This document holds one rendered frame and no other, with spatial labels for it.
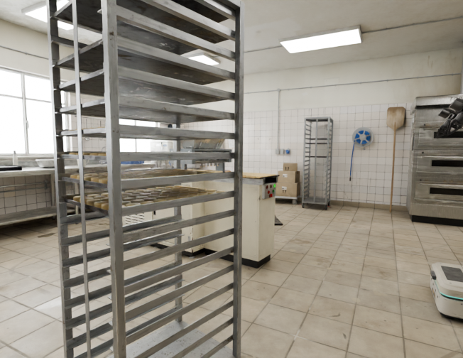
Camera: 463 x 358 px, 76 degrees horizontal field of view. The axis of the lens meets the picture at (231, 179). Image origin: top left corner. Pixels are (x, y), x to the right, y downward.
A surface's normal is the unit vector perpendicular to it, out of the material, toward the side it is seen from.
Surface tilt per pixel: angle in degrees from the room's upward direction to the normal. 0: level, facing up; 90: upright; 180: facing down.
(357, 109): 90
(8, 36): 90
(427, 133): 90
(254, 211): 90
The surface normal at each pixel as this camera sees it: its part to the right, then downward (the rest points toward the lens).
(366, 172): -0.46, 0.08
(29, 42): 0.89, 0.05
